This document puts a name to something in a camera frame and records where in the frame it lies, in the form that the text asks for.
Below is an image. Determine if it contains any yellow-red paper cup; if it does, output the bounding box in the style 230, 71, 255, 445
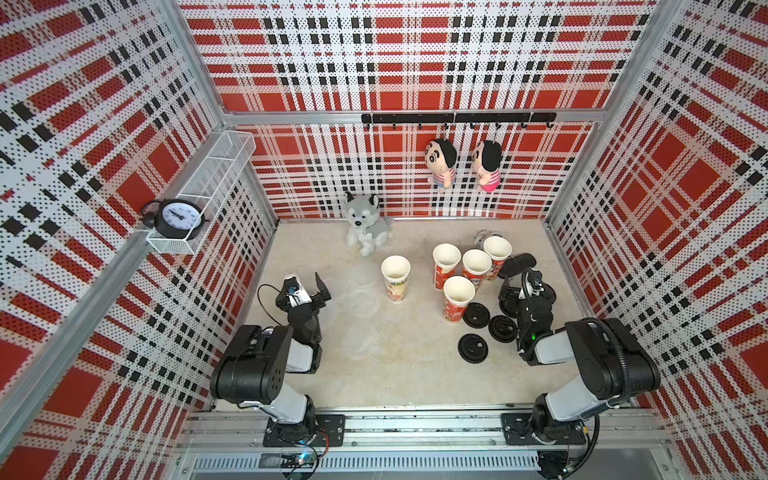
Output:
381, 255, 411, 302

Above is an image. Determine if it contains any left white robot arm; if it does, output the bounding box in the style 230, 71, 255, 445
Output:
210, 276, 331, 446

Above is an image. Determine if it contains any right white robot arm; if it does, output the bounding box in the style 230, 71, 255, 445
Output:
499, 267, 661, 445

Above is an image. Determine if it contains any black oblong case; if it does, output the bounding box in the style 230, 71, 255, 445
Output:
498, 253, 537, 279

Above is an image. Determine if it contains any black lid centre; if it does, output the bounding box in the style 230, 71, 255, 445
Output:
488, 315, 518, 344

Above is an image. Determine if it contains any red paper cup back-right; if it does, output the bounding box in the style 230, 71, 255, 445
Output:
482, 235, 512, 281

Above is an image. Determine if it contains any black lid near front cup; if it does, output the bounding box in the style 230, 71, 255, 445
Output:
462, 302, 491, 329

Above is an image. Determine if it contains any red paper cup middle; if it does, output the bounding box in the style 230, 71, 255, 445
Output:
462, 249, 493, 290

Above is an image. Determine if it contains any silver alarm clock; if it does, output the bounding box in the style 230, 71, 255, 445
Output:
474, 229, 502, 249

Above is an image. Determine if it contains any grey white husky plush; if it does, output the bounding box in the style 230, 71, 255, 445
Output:
344, 191, 392, 258

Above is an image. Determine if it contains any red paper cup front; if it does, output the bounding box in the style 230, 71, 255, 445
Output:
443, 276, 476, 323

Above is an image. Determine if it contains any red paper cup back-left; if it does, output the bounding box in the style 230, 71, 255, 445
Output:
432, 243, 462, 290

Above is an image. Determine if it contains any boy doll pink shirt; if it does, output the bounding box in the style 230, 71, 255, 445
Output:
471, 140, 502, 193

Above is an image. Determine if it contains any boy doll striped shirt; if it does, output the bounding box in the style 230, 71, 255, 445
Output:
425, 139, 457, 189

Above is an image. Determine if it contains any black round clock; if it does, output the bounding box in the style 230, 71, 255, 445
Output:
140, 199, 206, 240

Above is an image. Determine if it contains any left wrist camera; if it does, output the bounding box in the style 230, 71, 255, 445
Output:
281, 275, 311, 308

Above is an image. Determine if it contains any white wire basket shelf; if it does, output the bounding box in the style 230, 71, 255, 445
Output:
147, 130, 255, 255

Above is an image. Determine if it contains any metal base rail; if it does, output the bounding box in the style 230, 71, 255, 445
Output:
168, 405, 686, 479

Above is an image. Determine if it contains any black hook rail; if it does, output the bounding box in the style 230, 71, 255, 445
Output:
361, 112, 557, 126

